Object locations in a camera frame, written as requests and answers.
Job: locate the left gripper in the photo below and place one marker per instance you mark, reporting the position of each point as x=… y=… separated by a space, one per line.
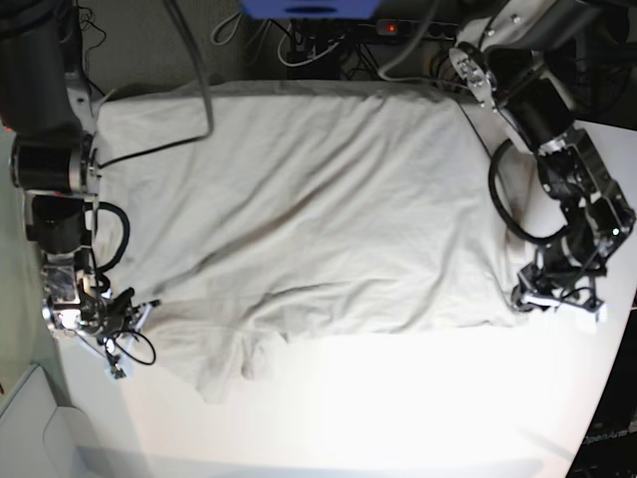
x=539 y=290

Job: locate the beige t-shirt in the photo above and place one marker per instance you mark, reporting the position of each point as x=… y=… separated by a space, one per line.
x=312 y=211

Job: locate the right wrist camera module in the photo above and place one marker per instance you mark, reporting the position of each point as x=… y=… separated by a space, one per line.
x=118 y=370

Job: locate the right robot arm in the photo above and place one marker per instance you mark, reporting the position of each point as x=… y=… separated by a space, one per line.
x=46 y=101

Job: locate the white plastic bin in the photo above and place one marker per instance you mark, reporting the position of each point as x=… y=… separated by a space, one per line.
x=40 y=438

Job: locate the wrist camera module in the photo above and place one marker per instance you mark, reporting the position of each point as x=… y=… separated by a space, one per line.
x=118 y=370
x=588 y=321

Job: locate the blue overhead box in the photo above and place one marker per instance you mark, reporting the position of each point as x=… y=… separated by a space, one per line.
x=309 y=9

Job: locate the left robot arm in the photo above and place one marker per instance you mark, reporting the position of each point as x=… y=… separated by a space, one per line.
x=499 y=56

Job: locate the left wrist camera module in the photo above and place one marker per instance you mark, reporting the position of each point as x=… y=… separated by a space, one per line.
x=588 y=321

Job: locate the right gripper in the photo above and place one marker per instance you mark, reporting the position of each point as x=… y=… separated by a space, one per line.
x=111 y=329

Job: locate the black power strip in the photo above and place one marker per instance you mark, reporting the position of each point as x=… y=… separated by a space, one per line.
x=403 y=29

